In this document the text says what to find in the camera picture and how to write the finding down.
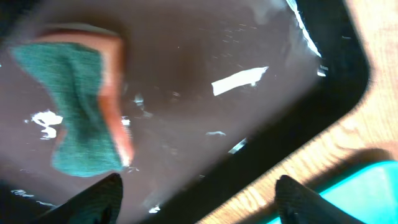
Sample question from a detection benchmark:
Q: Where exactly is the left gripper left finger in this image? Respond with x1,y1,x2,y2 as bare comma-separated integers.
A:
32,173,123,224

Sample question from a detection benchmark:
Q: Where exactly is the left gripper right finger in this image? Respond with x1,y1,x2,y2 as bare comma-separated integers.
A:
274,175,363,224

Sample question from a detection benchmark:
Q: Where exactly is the green and red sponge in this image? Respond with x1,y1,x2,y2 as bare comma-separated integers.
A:
11,24,134,177

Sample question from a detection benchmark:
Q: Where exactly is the teal plastic serving tray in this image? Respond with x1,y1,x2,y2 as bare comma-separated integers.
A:
260,161,397,224

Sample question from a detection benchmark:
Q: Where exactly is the black rectangular tray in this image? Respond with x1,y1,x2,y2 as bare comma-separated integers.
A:
1,0,369,223

